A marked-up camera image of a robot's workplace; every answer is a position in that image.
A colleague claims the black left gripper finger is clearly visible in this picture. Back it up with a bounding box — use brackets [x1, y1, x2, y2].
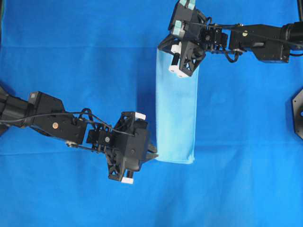
[145, 143, 159, 162]

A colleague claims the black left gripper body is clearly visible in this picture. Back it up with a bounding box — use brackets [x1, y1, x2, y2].
[86, 112, 151, 184]

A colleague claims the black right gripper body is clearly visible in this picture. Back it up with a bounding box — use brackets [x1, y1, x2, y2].
[158, 0, 228, 78]

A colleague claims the light blue towel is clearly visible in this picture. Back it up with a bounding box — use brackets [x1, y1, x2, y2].
[156, 51, 199, 164]

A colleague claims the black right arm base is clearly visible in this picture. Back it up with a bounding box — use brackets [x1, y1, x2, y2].
[291, 88, 303, 139]

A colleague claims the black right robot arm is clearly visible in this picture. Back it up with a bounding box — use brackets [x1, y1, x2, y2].
[158, 0, 303, 78]

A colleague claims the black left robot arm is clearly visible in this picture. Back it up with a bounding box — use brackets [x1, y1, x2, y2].
[0, 87, 158, 184]

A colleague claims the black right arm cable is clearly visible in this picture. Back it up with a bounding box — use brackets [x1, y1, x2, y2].
[189, 16, 303, 63]

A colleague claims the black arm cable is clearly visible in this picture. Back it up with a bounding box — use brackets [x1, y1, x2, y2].
[0, 108, 137, 138]
[189, 16, 303, 63]

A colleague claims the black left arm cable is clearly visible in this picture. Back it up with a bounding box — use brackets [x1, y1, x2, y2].
[0, 108, 137, 138]

